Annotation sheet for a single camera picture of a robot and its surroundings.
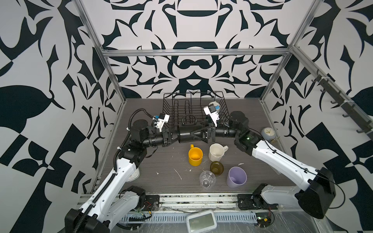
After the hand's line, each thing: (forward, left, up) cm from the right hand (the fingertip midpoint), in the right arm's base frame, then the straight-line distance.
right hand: (193, 132), depth 62 cm
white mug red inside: (+37, -18, -24) cm, 47 cm away
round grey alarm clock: (+17, -50, -31) cm, 61 cm away
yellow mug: (+3, -1, -33) cm, 33 cm away
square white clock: (-9, +32, -29) cm, 44 cm away
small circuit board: (-28, -33, -35) cm, 56 cm away
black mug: (-1, +4, +3) cm, 5 cm away
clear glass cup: (-10, -8, -34) cm, 36 cm away
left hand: (0, +3, -2) cm, 4 cm away
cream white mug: (+4, -14, -29) cm, 32 cm away
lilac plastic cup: (-10, -23, -30) cm, 39 cm away
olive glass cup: (-4, -14, -32) cm, 35 cm away
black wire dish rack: (+37, +7, -27) cm, 47 cm away
